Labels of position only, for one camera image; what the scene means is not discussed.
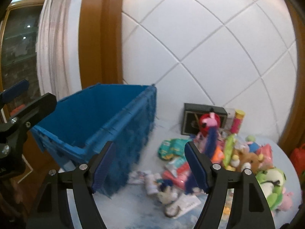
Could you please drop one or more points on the blue fuzzy toy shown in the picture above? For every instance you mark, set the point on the blue fuzzy toy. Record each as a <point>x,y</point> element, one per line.
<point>212,140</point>

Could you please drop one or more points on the small pink pig plush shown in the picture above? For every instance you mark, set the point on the small pink pig plush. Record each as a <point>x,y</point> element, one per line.
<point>287,199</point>

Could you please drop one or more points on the pink snack packet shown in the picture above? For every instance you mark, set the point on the pink snack packet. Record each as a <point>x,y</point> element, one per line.
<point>265,153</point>

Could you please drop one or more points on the brown bear plush toy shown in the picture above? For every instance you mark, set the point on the brown bear plush toy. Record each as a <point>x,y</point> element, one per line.
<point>247,161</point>

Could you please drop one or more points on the pink and yellow tube canister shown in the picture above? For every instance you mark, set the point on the pink and yellow tube canister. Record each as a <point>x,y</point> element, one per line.
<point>237,121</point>

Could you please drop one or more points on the white curtain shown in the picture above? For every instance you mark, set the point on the white curtain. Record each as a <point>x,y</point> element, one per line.
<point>53,43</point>

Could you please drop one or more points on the red and pink plush toy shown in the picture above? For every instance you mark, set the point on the red and pink plush toy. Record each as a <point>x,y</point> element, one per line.
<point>209,121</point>

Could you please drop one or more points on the small white tubes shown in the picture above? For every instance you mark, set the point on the small white tubes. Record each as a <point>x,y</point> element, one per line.
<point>147,180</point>

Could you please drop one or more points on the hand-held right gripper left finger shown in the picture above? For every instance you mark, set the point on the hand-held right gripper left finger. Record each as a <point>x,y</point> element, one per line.
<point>103,168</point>

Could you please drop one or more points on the green pea pod plush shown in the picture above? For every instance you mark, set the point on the green pea pod plush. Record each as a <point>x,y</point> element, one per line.
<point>229,150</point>

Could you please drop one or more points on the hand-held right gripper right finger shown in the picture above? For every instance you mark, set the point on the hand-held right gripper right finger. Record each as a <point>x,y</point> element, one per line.
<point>197,169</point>

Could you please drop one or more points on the white printed card packet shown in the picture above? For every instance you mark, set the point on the white printed card packet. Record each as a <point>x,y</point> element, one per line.
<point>183,204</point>

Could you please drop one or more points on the dark green gift box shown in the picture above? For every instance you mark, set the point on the dark green gift box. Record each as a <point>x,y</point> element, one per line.
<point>191,119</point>

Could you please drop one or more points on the gold framed glass window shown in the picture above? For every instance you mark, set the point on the gold framed glass window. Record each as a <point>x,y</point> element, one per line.
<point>16,47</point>

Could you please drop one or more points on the blue plastic crate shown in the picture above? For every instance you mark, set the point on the blue plastic crate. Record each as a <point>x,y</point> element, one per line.
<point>95,114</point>

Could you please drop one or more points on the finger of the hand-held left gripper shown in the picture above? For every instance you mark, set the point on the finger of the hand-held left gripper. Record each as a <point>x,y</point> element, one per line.
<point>16,89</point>
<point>45,100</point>

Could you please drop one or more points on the red bag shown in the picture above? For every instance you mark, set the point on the red bag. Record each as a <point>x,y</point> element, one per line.
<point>297,158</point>

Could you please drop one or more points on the pink wipes packet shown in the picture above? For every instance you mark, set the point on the pink wipes packet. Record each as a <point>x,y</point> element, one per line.
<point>177,170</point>

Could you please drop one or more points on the pink paper bag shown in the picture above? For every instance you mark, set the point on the pink paper bag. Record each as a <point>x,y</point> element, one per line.
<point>17,109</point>

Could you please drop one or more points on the green diaper packet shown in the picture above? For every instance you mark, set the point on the green diaper packet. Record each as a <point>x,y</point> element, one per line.
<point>172,149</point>

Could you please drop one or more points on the green frog plush toy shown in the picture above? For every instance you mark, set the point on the green frog plush toy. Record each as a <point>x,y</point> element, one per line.
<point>271,183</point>

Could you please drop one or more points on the brown wooden wall panel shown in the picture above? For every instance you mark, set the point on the brown wooden wall panel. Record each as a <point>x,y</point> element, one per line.
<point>101,33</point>

